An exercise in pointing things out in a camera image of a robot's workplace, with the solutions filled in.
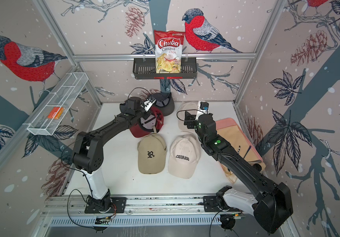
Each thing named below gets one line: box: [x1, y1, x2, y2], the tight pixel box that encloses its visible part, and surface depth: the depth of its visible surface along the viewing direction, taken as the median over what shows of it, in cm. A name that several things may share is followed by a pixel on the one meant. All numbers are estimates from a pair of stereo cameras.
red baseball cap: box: [129, 106, 165, 138], surface depth 103 cm
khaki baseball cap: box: [137, 133, 168, 175], surface depth 89 cm
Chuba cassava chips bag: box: [154, 30, 186, 74], surface depth 87 cm
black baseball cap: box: [151, 91, 175, 117], surface depth 116 cm
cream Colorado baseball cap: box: [168, 130, 201, 180], surface depth 87 cm
